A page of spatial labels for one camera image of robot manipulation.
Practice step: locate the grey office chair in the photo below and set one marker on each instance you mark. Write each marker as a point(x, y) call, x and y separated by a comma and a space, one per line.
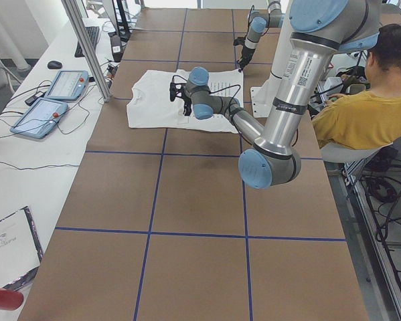
point(336, 153)

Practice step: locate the black device with white label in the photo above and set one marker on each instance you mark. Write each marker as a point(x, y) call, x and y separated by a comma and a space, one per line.
point(116, 48)

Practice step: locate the person in yellow shirt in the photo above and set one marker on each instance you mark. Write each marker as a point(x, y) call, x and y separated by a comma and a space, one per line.
point(372, 118)

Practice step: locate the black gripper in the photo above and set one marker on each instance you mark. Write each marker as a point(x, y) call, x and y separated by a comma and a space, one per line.
point(187, 104)
point(246, 54)

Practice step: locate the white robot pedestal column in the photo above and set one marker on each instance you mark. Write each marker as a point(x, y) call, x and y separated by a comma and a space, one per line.
point(281, 56)

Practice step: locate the white booklet with dark edge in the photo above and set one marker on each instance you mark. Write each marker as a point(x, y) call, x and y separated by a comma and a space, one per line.
point(20, 250)

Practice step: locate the lower blue teach pendant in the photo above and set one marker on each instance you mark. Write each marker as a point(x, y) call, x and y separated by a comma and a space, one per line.
point(40, 118)

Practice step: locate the black power adapter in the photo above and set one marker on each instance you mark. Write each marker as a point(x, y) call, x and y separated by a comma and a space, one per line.
point(32, 99)

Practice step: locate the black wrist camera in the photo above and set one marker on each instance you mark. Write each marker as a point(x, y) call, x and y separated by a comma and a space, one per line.
point(239, 41)
point(176, 90)

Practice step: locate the upper blue teach pendant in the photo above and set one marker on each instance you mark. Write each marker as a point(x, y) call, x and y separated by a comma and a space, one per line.
point(68, 85)

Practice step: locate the grey aluminium frame post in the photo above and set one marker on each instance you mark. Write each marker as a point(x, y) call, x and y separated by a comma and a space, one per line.
point(76, 20)

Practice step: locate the red cylindrical object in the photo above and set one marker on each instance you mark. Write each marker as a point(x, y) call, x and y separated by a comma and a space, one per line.
point(10, 300)

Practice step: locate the black computer mouse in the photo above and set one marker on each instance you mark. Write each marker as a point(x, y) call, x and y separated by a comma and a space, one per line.
point(54, 65)

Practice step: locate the white robot mounting base plate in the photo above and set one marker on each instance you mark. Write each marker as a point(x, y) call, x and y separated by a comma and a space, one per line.
point(263, 96)

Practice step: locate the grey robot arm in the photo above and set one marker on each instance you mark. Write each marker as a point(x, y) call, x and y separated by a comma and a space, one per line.
point(320, 30)
point(258, 25)

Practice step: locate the blue teach pendant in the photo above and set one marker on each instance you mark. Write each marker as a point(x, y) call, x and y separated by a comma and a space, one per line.
point(40, 118)
point(68, 85)

